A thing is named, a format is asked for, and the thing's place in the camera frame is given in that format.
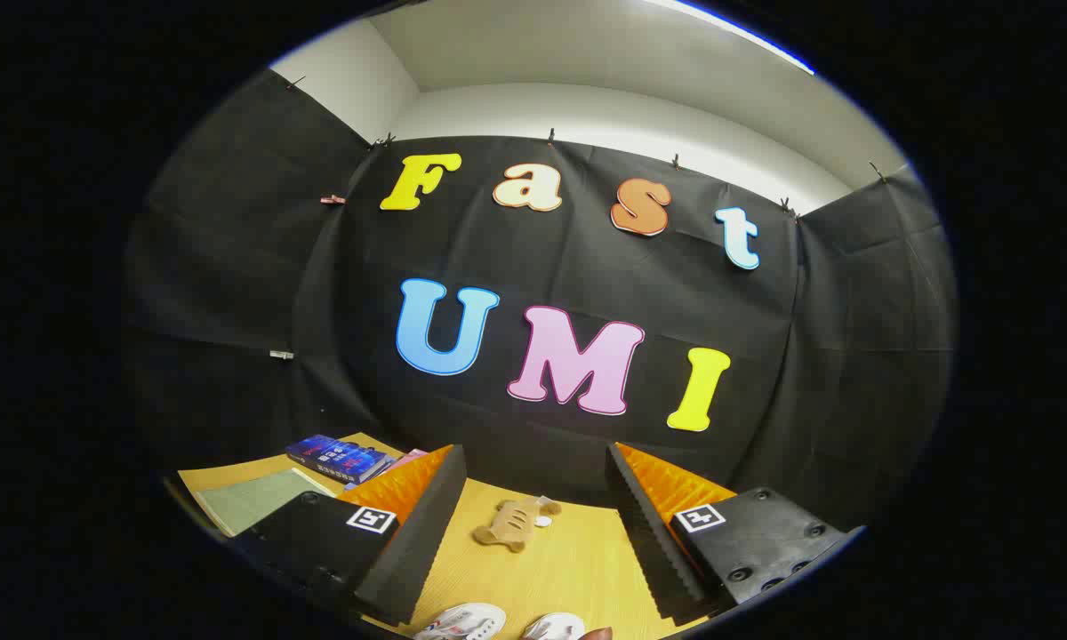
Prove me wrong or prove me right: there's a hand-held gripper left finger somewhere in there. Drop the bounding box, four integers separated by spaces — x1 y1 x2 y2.
236 444 469 627

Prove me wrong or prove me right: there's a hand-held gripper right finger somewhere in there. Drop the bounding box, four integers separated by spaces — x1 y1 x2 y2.
605 442 866 626

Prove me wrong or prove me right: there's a white shoe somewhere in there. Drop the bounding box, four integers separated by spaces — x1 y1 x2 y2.
522 612 586 640
413 603 508 640

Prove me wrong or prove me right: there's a green fabric storage box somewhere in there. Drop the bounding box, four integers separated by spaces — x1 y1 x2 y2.
194 468 339 538

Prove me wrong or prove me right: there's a pink cover book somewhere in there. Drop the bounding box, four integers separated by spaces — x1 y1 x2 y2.
347 449 429 490

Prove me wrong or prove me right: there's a tan plush toy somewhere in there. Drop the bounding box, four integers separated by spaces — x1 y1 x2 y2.
473 496 563 554

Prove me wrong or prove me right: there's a dark blue book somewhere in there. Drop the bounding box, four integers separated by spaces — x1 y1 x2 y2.
286 435 398 485

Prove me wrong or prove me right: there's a black backdrop cloth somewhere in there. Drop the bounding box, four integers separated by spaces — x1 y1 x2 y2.
124 69 957 534

